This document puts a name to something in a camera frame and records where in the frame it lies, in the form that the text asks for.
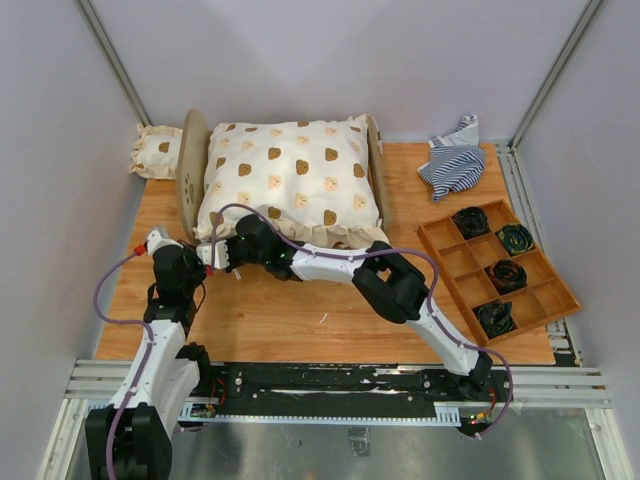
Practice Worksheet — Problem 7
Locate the large bear print cushion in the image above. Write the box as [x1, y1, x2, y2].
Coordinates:
[193, 113, 391, 281]

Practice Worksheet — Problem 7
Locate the wooden striped pet bed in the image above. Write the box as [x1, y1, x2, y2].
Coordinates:
[174, 109, 396, 251]

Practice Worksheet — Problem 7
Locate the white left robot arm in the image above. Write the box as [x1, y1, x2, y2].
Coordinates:
[85, 239, 214, 479]

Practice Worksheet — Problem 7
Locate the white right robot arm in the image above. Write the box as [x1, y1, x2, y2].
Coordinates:
[217, 214, 492, 400]

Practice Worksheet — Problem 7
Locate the small bear print pillow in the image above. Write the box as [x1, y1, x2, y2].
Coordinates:
[129, 123, 183, 180]

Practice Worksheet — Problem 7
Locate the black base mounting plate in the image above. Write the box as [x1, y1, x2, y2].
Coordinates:
[189, 363, 509, 417]

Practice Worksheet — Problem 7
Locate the blue striped cloth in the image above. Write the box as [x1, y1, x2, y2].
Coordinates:
[417, 115, 486, 203]

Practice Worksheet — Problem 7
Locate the wooden compartment tray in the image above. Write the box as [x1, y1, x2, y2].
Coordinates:
[417, 200, 581, 346]

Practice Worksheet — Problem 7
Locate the dark rolled fabric item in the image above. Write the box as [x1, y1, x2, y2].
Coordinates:
[475, 302, 516, 339]

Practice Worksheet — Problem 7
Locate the black orange rolled fabric item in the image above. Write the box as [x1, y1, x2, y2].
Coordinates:
[486, 259, 528, 295]

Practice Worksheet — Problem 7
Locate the blue yellow rolled fabric item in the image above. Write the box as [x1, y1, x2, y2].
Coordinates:
[496, 223, 535, 257]

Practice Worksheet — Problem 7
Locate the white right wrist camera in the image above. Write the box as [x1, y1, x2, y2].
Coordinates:
[196, 240, 230, 276]

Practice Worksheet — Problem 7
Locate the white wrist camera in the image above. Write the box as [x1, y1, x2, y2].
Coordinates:
[196, 240, 230, 276]
[145, 226, 177, 256]

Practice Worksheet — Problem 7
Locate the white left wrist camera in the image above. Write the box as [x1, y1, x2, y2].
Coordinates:
[145, 226, 177, 256]

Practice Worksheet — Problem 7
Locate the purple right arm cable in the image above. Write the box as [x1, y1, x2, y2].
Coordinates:
[209, 203, 515, 441]

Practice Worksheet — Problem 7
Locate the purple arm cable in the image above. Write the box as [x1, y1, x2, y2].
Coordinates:
[93, 249, 151, 480]
[209, 203, 515, 441]

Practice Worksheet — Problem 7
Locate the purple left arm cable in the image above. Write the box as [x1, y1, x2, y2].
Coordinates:
[93, 249, 151, 480]

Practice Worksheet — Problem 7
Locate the grey slotted cable duct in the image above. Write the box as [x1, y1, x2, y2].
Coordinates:
[178, 402, 462, 427]

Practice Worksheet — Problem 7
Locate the left aluminium frame post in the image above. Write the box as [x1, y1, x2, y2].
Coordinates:
[73, 0, 151, 126]

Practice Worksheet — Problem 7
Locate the aluminium frame post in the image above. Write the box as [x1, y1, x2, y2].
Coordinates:
[73, 0, 151, 126]
[508, 0, 608, 150]

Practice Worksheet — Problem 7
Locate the right aluminium frame post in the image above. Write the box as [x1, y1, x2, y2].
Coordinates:
[508, 0, 608, 150]

